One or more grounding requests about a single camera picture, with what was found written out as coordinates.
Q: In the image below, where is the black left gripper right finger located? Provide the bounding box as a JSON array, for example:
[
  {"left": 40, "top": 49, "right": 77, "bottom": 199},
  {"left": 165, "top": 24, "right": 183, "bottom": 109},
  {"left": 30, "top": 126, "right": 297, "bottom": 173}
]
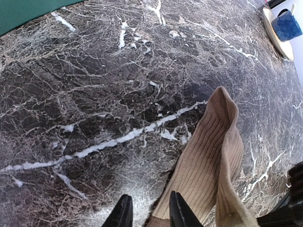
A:
[{"left": 169, "top": 191, "right": 203, "bottom": 227}]

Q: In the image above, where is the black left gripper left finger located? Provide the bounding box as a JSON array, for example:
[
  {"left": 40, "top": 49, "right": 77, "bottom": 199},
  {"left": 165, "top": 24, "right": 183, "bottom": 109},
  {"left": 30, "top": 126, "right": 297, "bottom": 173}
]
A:
[{"left": 102, "top": 194, "right": 133, "bottom": 227}]

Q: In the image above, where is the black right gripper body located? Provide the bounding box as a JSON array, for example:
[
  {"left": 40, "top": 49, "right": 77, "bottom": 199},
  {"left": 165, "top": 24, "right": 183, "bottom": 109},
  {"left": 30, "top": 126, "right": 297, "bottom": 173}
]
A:
[{"left": 257, "top": 162, "right": 303, "bottom": 227}]

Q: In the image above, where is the green plastic divider tray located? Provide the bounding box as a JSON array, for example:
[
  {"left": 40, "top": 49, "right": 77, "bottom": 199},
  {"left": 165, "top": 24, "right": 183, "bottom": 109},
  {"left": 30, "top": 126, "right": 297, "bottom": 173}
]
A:
[{"left": 0, "top": 0, "right": 81, "bottom": 35}]

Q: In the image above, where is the tan ribbed sock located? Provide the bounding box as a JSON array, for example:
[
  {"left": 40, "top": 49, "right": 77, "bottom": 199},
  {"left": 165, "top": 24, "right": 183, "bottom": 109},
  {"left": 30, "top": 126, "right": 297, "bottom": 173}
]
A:
[{"left": 147, "top": 87, "right": 258, "bottom": 227}]

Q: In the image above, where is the blue speckled mug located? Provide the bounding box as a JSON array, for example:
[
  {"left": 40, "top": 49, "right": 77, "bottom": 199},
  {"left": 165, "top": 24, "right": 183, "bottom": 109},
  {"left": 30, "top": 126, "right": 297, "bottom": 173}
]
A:
[{"left": 271, "top": 9, "right": 303, "bottom": 42}]

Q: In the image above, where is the cream floral plate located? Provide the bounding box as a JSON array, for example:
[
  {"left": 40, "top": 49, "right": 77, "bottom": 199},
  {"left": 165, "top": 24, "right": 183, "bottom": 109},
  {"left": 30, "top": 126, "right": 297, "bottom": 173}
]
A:
[{"left": 262, "top": 7, "right": 294, "bottom": 61}]

